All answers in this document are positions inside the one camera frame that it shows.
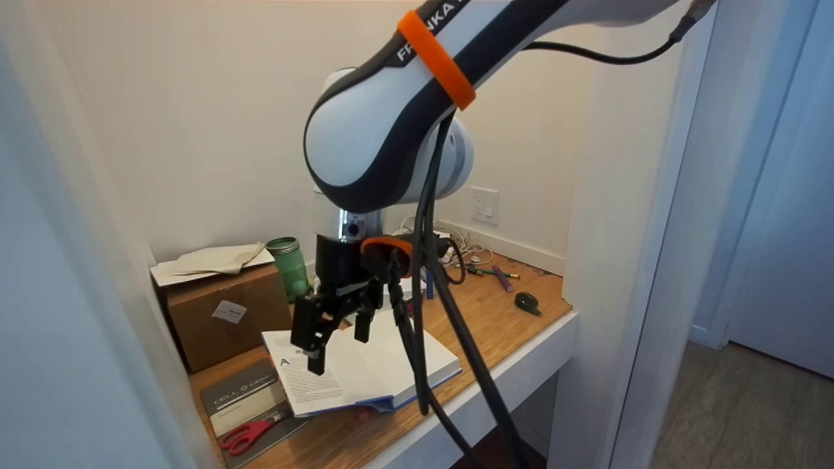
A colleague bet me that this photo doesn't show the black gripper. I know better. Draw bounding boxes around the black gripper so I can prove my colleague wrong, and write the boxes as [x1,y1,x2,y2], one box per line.
[290,233,385,379]

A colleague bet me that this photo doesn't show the book with colourful cover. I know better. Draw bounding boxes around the book with colourful cover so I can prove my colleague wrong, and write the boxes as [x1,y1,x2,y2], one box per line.
[260,306,463,419]

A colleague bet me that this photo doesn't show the green tumbler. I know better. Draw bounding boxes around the green tumbler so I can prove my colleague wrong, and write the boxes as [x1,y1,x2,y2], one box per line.
[264,234,313,306]

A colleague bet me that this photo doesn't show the brown cardboard box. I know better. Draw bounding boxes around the brown cardboard box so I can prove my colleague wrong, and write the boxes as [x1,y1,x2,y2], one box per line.
[154,264,295,376]

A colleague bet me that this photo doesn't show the red scissors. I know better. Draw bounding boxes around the red scissors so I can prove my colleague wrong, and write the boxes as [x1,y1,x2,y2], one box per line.
[217,408,295,460]

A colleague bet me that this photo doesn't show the beige paper sheets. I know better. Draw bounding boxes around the beige paper sheets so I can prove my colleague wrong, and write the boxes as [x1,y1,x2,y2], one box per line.
[148,239,277,290]

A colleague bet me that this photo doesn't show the purple marker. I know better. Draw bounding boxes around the purple marker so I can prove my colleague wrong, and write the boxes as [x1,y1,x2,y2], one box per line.
[484,266,515,296]

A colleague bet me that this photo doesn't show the dark green plastic clip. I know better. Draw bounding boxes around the dark green plastic clip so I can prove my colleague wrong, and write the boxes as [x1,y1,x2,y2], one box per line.
[510,290,543,319]

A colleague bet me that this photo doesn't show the white door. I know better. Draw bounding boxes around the white door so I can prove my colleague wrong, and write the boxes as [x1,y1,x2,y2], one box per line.
[690,0,834,380]

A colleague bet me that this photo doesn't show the white cable bundle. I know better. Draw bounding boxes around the white cable bundle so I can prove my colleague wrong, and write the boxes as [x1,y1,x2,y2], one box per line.
[431,228,483,271]

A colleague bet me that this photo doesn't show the white wall outlet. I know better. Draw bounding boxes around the white wall outlet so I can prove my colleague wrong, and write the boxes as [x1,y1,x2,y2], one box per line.
[467,183,505,233]

